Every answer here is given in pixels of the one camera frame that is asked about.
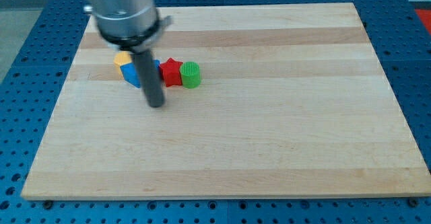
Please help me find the blue cube block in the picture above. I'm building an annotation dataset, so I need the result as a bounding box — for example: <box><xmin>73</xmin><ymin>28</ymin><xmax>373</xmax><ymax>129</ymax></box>
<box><xmin>121</xmin><ymin>59</ymin><xmax>160</xmax><ymax>88</ymax></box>

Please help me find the green cylinder block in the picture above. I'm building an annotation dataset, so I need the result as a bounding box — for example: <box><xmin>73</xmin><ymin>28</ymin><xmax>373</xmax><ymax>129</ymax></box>
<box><xmin>180</xmin><ymin>61</ymin><xmax>201</xmax><ymax>89</ymax></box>

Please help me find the yellow hexagon block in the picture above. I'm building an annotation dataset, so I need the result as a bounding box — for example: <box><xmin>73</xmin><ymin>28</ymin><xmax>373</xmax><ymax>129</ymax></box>
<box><xmin>113</xmin><ymin>51</ymin><xmax>132</xmax><ymax>76</ymax></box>

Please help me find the red star block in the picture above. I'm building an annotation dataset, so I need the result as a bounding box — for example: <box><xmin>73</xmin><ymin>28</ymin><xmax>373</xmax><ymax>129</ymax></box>
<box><xmin>159</xmin><ymin>58</ymin><xmax>183</xmax><ymax>87</ymax></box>

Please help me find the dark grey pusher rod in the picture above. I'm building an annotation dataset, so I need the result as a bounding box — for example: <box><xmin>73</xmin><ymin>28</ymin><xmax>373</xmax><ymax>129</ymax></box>
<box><xmin>131</xmin><ymin>50</ymin><xmax>165</xmax><ymax>108</ymax></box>

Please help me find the light wooden board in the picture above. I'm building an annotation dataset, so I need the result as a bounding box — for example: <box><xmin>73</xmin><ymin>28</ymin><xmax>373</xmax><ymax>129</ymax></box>
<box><xmin>22</xmin><ymin>3</ymin><xmax>430</xmax><ymax>200</ymax></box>

